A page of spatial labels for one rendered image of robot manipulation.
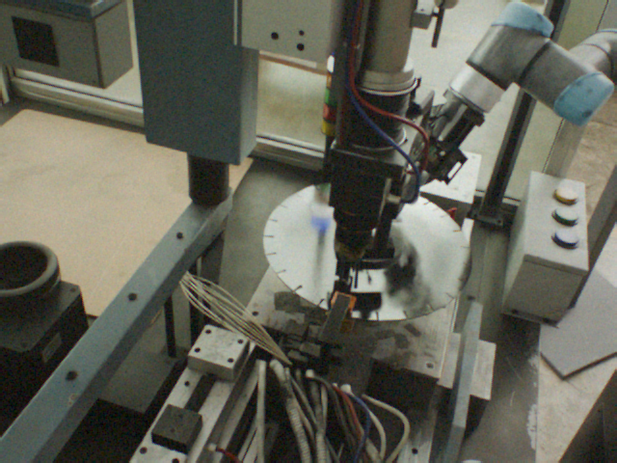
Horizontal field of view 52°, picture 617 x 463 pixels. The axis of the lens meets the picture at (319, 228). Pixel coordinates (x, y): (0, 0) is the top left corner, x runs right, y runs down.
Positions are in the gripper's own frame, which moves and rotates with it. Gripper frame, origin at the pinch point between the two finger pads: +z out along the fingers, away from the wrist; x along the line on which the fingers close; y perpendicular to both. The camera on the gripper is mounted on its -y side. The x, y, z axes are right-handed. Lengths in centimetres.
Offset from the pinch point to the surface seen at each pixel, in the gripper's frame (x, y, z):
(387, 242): -3.2, 15.6, 1.0
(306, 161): -0.8, -46.8, 14.3
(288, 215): -12.1, -0.6, 10.6
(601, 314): 132, -80, 19
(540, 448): 102, -32, 50
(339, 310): -6.6, 23.2, 9.9
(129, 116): -40, -64, 32
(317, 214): -7.9, -1.0, 8.2
